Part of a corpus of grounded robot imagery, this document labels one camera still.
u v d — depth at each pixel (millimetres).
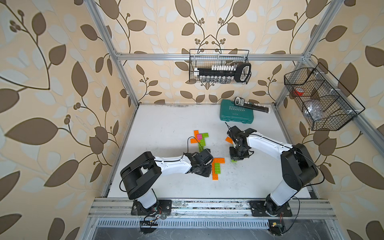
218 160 892
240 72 842
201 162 671
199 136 992
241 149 748
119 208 758
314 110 705
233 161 883
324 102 732
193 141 990
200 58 912
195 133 1046
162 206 741
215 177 843
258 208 735
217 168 865
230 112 1105
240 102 1143
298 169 459
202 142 983
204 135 1018
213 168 866
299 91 838
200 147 964
